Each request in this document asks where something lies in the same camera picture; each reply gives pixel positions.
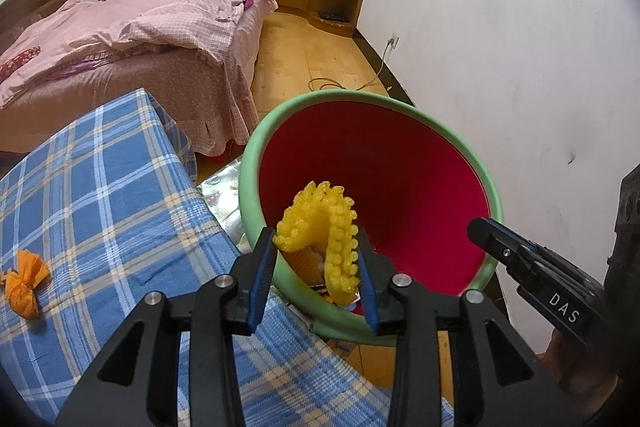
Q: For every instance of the black flat device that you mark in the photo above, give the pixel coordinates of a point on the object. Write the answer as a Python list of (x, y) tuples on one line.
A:
[(332, 15)]

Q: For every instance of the white wall socket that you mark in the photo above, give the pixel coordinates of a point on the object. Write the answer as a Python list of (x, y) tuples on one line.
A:
[(393, 41)]

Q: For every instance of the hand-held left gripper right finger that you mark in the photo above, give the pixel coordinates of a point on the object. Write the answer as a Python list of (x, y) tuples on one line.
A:
[(367, 294)]

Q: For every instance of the blue plaid tablecloth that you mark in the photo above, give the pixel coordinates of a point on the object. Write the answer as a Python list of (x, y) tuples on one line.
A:
[(100, 187)]

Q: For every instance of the red floral pillow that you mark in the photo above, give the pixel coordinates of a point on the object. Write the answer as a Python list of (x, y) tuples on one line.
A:
[(17, 64)]

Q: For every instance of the wooden bed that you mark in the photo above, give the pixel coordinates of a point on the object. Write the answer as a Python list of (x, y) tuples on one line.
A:
[(150, 94)]

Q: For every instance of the pink duvet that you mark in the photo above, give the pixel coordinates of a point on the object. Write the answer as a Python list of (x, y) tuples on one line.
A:
[(150, 17)]

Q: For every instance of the person's right hand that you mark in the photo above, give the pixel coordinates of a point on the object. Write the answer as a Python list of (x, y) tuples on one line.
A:
[(580, 364)]

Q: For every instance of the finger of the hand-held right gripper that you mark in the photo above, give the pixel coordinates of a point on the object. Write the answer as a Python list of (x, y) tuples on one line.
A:
[(555, 268), (500, 249)]

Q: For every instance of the silver foil sheet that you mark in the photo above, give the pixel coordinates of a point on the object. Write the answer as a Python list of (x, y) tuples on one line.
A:
[(220, 192)]

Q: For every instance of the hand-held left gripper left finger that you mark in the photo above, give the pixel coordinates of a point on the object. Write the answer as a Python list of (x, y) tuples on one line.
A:
[(260, 287)]

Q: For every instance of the red bin with green rim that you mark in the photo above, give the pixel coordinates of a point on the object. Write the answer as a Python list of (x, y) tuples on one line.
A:
[(400, 187)]

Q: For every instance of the yellow foam net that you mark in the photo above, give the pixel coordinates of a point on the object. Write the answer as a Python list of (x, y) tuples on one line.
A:
[(312, 227)]

